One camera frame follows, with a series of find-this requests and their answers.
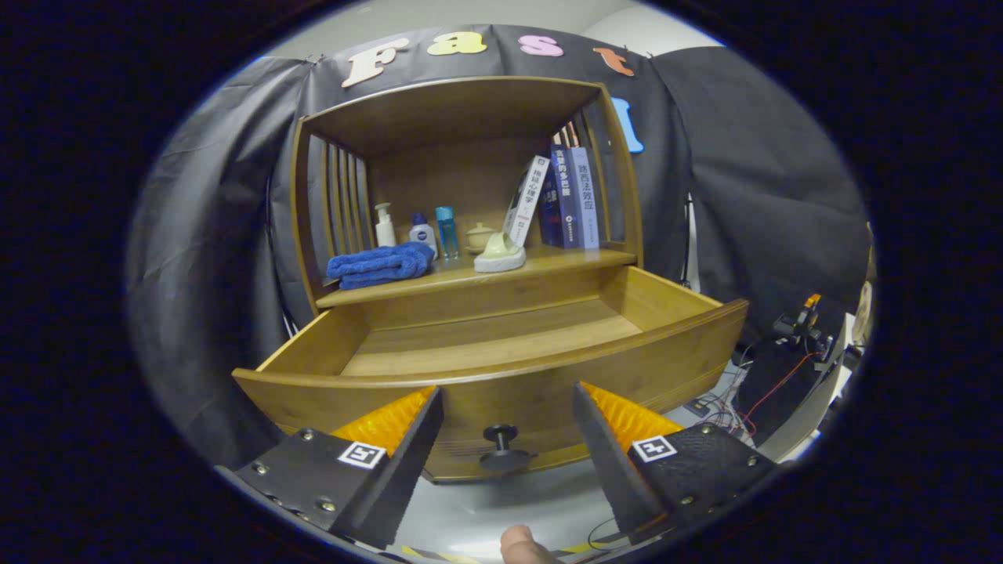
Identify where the wooden cabinet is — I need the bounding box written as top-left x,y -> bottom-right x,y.
290,76 -> 645,314

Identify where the white soap dish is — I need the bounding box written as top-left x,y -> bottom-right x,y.
473,244 -> 527,273

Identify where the dark blue book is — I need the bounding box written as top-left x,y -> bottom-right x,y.
537,168 -> 563,248

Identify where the orange and black tool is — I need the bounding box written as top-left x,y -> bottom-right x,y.
772,294 -> 835,357

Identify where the light purple book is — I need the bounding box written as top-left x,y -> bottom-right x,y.
570,146 -> 600,250

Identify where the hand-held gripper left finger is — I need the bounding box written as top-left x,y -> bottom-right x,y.
215,386 -> 444,549

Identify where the clear blue bottle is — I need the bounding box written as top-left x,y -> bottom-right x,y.
436,206 -> 460,261

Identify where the white bottle with blue cap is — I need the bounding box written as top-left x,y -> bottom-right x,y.
409,212 -> 437,255

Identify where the blue folded towel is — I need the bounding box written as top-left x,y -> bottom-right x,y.
326,241 -> 434,291

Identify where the blue book with white print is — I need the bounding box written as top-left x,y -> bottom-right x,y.
550,143 -> 582,250

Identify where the wooden countertop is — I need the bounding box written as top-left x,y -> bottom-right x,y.
316,245 -> 637,308

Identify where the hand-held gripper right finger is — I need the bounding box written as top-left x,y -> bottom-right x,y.
572,381 -> 778,545

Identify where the black backdrop cloth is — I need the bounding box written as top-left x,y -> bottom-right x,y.
129,27 -> 871,463

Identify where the wooden drawer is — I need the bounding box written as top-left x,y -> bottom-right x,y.
233,265 -> 749,481

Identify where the white board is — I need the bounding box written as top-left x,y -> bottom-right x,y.
759,329 -> 851,463

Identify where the metal tripod stand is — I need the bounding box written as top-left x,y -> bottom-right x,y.
680,192 -> 702,295

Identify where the red cable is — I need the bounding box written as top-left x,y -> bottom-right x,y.
737,352 -> 820,439

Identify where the dark equipment box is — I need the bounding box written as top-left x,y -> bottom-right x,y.
737,337 -> 847,447

